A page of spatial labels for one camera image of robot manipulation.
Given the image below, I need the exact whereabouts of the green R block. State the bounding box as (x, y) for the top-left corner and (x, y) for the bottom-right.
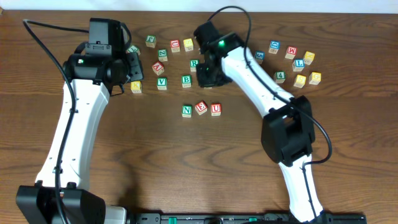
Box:
(190, 59), (199, 72)

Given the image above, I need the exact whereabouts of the red E block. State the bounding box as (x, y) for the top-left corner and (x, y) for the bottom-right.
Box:
(195, 101), (208, 115)

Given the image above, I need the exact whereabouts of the green N block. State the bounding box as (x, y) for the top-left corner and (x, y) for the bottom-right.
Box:
(182, 105), (192, 118)

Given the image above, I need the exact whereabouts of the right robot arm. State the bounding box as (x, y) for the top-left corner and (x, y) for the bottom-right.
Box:
(193, 21), (323, 222)

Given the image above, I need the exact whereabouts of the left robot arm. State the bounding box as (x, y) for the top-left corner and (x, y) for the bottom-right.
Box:
(16, 18), (144, 223)

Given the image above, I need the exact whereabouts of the yellow K block left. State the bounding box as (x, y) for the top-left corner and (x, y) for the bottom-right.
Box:
(131, 81), (142, 94)

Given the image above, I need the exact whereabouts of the yellow k block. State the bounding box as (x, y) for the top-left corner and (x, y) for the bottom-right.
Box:
(131, 81), (142, 94)
(303, 51), (315, 65)

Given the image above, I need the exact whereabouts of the green L block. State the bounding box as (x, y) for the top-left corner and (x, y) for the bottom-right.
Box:
(126, 45), (141, 55)

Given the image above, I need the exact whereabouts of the red A block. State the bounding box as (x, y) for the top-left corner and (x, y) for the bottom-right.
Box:
(152, 61), (165, 76)

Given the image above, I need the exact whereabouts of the green B block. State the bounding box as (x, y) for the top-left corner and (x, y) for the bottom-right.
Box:
(181, 75), (192, 88)

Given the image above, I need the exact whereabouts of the green V block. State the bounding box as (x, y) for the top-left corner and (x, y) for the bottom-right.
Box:
(157, 77), (167, 90)

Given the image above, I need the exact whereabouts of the green Z block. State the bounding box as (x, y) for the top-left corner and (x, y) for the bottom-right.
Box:
(157, 49), (168, 62)

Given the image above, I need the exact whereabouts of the green J block far left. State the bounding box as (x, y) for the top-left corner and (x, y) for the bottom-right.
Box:
(145, 35), (157, 48)

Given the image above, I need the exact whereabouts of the yellow S block top row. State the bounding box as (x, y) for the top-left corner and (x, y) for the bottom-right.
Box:
(183, 38), (194, 52)

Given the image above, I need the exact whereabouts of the red U block top row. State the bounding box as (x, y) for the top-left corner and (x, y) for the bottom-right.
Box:
(170, 40), (180, 53)

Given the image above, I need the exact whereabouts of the blue 5 block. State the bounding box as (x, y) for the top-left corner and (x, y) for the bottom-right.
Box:
(254, 50), (265, 64)

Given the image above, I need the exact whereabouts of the green 4 block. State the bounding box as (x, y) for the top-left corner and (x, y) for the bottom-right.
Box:
(274, 71), (286, 83)

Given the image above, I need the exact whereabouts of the blue D block right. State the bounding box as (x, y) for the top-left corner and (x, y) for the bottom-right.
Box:
(269, 40), (280, 54)

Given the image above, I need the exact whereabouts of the red M block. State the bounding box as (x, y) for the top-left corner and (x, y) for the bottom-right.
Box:
(285, 46), (297, 60)

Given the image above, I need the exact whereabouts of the blue L block right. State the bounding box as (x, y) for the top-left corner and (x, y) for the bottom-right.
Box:
(292, 59), (305, 72)

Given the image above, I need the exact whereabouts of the yellow S block bottom right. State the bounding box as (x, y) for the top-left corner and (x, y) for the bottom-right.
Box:
(294, 74), (307, 88)

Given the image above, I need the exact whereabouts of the yellow K block far right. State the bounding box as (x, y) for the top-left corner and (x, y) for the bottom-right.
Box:
(303, 51), (315, 65)

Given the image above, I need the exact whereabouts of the yellow G block far right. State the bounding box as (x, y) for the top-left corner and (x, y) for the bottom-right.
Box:
(309, 72), (322, 85)

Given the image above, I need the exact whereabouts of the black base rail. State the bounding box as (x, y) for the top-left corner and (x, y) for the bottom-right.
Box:
(126, 213), (368, 224)

